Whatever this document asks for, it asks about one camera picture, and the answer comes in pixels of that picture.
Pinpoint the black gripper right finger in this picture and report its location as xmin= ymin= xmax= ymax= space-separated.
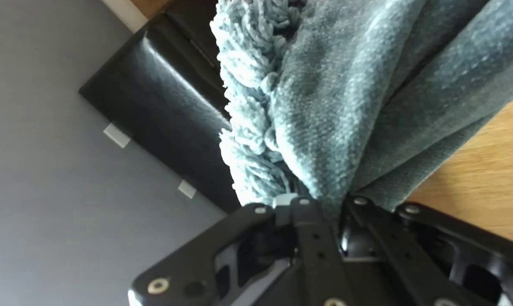
xmin=341 ymin=194 xmax=513 ymax=306

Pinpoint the blue fringed blanket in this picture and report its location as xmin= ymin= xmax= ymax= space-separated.
xmin=208 ymin=0 xmax=513 ymax=215

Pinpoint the white wall outlet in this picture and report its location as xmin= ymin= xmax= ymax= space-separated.
xmin=101 ymin=123 xmax=132 ymax=150
xmin=176 ymin=179 xmax=198 ymax=201

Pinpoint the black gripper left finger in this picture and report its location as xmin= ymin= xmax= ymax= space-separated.
xmin=125 ymin=196 xmax=354 ymax=306

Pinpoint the white baseboard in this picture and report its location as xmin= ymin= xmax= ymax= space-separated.
xmin=100 ymin=0 xmax=151 ymax=35

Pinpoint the black leather bench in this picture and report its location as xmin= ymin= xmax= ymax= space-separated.
xmin=76 ymin=0 xmax=241 ymax=217

